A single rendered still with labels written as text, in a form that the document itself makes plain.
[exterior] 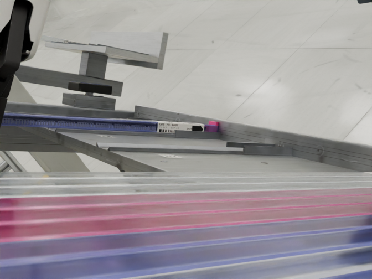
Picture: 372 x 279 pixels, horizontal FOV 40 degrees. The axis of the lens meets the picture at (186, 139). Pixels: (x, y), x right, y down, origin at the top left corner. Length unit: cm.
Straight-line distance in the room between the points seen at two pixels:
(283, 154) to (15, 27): 26
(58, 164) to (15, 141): 34
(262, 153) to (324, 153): 5
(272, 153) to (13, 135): 35
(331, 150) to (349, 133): 128
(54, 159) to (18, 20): 60
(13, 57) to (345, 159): 28
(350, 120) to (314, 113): 16
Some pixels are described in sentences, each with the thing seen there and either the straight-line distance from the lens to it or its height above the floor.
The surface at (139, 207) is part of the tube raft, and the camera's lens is 17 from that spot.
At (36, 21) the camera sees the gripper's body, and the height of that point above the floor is 94.
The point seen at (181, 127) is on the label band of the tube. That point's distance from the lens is 55.
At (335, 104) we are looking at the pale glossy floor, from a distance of 191.
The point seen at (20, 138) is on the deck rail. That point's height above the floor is 80.
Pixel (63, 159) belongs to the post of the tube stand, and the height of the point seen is 63.
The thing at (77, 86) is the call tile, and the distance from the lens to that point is 72.
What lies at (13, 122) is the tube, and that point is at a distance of 47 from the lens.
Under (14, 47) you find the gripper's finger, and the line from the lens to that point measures 42.
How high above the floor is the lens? 100
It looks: 27 degrees down
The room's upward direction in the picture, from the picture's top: 33 degrees counter-clockwise
